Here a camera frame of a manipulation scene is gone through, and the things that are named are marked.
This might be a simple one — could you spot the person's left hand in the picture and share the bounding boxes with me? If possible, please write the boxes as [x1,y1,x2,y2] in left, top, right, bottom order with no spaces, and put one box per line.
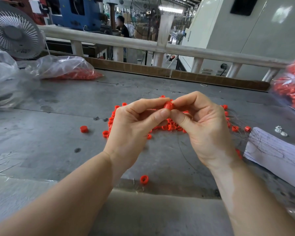
[103,97,173,171]

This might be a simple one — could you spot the person's right hand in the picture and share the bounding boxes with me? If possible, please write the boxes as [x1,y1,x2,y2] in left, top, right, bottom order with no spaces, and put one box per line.
[169,91,242,170]

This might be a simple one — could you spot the bundle of thin metal wires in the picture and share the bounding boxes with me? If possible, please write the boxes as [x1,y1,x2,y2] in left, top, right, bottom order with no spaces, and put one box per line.
[134,97,212,170]

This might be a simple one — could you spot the pile of red plastic rings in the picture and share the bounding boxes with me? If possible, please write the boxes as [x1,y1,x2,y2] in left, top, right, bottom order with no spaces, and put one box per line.
[102,95,252,158]

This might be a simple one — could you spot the person's right forearm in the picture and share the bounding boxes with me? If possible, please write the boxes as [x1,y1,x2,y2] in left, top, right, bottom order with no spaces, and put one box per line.
[212,160,295,236]

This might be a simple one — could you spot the person's left forearm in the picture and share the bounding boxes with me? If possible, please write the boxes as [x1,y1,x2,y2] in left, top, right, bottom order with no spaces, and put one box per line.
[0,151,126,236]

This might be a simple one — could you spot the brown wooden board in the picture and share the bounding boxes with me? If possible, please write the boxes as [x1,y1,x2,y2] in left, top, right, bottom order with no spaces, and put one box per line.
[40,50,271,91]

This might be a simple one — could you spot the white paper sheet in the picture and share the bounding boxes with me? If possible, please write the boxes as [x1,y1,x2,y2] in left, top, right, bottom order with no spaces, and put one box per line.
[243,127,295,192]

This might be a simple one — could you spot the white metal railing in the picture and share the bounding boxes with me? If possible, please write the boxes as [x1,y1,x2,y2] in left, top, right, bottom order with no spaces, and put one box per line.
[38,25,290,82]

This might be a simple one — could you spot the clear bag with red pieces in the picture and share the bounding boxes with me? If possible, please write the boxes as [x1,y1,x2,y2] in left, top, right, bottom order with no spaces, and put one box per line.
[27,55,103,81]

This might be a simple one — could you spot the large clear bag red pieces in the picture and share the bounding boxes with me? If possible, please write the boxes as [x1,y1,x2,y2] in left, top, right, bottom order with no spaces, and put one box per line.
[270,51,295,113]

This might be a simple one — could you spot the large grey machine cabinet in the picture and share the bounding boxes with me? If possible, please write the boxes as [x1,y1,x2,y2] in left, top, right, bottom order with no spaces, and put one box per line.
[179,0,295,81]

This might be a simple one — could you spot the blue industrial machine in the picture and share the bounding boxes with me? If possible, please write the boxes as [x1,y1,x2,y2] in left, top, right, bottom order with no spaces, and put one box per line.
[51,0,105,31]

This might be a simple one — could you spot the crumpled clear plastic bag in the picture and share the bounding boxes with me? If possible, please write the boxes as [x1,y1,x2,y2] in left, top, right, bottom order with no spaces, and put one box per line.
[0,44,30,109]

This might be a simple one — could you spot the white desk fan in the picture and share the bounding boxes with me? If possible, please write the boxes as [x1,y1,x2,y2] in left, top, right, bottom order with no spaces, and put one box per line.
[0,2,46,60]

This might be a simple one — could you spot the red industrial machine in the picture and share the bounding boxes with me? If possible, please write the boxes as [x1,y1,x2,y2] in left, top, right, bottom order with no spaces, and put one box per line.
[0,0,46,25]

